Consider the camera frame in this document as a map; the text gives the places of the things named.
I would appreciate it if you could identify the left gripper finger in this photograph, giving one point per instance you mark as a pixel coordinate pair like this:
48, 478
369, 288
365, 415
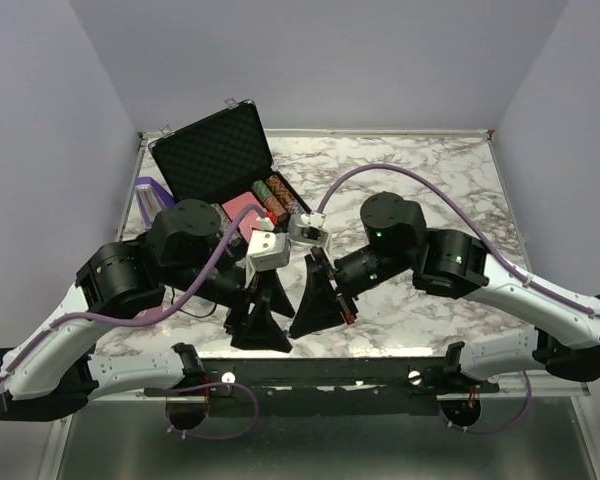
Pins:
252, 328
278, 298

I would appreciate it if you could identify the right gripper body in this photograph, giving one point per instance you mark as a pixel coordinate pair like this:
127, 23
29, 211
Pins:
345, 301

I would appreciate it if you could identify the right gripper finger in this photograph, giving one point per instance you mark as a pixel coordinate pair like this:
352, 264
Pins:
316, 312
316, 293

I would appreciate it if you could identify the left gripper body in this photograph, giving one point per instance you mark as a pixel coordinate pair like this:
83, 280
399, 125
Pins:
237, 315

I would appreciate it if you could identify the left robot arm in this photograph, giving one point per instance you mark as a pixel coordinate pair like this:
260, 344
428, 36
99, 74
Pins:
56, 371

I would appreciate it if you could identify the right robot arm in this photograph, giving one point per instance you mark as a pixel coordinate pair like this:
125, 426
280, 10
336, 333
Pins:
564, 334

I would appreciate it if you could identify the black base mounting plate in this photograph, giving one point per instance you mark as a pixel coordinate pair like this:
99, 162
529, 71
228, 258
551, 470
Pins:
328, 386

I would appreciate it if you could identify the pink box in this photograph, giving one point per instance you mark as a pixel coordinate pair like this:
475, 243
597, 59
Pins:
146, 317

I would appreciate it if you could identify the black poker chip case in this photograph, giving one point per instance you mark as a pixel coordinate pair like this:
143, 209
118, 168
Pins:
219, 157

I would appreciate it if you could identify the purple metronome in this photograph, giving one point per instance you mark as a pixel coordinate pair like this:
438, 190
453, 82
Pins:
152, 198

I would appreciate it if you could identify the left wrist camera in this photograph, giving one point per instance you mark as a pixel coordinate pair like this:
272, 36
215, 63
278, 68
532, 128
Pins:
266, 251

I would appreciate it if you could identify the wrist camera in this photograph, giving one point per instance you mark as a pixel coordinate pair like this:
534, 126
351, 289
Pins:
266, 251
309, 228

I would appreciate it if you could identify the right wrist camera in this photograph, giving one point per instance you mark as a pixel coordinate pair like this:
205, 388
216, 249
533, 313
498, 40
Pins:
309, 228

